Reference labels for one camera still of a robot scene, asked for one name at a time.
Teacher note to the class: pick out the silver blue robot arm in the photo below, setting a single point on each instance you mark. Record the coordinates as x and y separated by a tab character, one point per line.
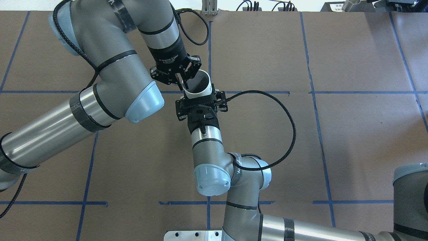
130	44
340	171

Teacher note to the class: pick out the brown paper table cover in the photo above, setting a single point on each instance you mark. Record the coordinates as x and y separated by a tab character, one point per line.
355	84

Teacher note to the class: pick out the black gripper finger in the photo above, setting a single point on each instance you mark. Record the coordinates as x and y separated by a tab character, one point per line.
181	81
189	74

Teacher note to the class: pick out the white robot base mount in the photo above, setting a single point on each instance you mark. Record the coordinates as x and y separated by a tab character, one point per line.
193	235

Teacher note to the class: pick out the silver metal cylinder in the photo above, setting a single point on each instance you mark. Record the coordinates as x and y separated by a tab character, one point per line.
350	5

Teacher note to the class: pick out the white ribbed ceramic mug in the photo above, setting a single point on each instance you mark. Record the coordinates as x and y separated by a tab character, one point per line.
198	86

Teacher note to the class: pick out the aluminium frame post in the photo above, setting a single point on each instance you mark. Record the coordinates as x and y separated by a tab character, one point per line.
209	7

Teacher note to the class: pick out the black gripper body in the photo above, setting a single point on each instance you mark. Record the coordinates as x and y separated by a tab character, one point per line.
221	97
168	57

